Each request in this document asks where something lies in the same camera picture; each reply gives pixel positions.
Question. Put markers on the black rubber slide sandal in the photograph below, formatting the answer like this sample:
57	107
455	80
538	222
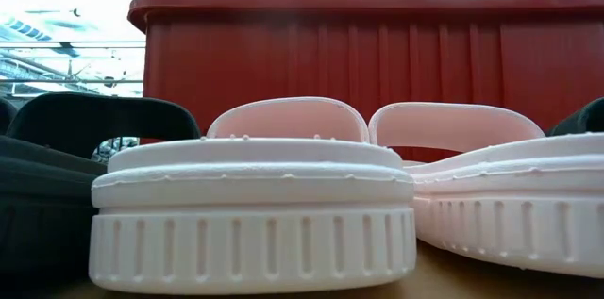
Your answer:
587	117
47	195

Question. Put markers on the pale pink slide sandal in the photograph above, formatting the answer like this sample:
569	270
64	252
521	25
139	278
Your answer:
250	242
519	223

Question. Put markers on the red ribbed plastic bin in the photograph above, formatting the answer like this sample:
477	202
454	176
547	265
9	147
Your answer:
283	54

